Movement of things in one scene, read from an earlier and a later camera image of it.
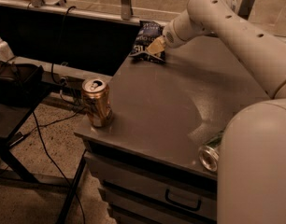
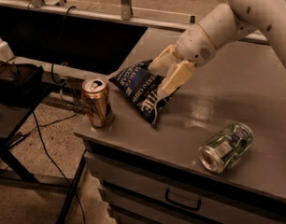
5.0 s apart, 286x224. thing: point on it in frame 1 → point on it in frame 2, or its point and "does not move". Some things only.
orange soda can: [97, 100] does not move
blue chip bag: [149, 32] → [140, 87]
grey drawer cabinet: [148, 170] does not move
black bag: [16, 84] does not move
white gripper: [169, 38] → [194, 47]
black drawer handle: [199, 203] does not move
